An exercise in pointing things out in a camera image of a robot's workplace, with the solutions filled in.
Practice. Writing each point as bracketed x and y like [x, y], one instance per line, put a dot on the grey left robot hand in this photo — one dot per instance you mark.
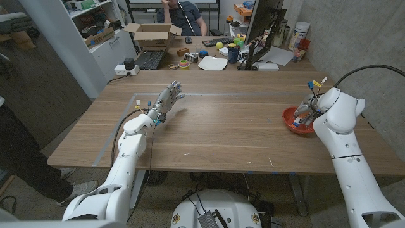
[166, 100]

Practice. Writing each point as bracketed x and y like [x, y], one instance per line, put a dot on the operator left gloved hand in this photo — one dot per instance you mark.
[16, 24]

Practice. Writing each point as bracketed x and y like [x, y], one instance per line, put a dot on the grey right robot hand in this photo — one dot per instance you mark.
[305, 109]

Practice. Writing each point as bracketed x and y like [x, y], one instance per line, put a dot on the orange capped glue stick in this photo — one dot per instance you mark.
[298, 121]

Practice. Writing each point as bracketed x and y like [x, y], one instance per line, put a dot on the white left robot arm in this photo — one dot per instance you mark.
[126, 158]

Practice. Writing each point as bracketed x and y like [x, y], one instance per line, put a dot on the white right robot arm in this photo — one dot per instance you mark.
[348, 158]

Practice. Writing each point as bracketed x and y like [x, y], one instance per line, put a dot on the red bowl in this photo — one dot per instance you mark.
[289, 121]

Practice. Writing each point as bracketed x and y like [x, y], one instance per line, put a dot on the colourful stacking cups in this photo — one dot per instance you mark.
[184, 65]

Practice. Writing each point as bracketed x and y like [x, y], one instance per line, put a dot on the black laptop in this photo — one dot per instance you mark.
[150, 59]

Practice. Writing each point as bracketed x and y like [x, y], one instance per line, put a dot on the striped small box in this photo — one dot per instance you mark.
[191, 57]

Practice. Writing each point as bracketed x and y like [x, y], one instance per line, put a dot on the orange toy brick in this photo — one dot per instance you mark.
[183, 52]

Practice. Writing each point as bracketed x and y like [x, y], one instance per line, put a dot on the black power adapter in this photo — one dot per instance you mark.
[129, 63]

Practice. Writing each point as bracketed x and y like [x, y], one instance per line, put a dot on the white power strip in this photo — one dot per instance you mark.
[121, 71]

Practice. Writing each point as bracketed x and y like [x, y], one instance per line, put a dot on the flat white box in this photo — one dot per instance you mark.
[268, 66]

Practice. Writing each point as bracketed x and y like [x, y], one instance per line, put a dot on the white paper sheet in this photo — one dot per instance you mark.
[278, 56]

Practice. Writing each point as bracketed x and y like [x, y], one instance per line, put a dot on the white plate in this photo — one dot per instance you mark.
[212, 63]

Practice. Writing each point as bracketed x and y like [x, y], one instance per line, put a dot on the blue round object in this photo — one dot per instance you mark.
[203, 54]

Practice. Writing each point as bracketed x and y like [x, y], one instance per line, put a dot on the open cardboard box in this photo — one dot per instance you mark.
[152, 39]

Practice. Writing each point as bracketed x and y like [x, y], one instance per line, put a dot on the dark computer mouse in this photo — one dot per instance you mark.
[188, 40]

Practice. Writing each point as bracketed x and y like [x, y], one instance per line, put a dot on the white shelf cabinet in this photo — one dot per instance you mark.
[107, 57]

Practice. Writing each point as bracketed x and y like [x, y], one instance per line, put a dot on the small white container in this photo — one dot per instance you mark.
[223, 51]

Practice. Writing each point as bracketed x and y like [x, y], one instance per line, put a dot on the white cylindrical canister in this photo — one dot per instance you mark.
[299, 33]

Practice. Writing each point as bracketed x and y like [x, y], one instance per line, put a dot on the yellow ball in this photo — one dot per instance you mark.
[219, 45]

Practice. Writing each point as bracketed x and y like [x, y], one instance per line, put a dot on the black round floor stand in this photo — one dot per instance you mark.
[156, 178]

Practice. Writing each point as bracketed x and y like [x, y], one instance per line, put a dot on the black keyboard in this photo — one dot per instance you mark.
[217, 41]

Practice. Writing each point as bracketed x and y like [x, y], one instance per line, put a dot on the dark blue mug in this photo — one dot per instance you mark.
[233, 55]

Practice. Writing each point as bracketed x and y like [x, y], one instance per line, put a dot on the brown cardboard shelf box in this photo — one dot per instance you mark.
[99, 37]

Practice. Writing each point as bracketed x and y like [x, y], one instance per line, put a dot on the black chair armrest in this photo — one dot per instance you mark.
[216, 32]

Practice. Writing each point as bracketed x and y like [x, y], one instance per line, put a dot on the seated person dark shirt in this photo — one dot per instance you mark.
[183, 16]

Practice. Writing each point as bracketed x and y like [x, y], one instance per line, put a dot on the black computer monitor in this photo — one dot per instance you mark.
[262, 19]

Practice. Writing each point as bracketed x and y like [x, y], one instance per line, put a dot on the orange storage box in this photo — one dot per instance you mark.
[243, 9]

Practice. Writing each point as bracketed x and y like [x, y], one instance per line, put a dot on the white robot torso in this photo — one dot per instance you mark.
[228, 206]

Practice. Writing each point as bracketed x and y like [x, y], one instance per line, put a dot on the grey finned device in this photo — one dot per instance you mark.
[208, 220]

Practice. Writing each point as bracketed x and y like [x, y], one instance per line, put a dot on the standing person black trousers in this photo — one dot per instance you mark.
[19, 152]

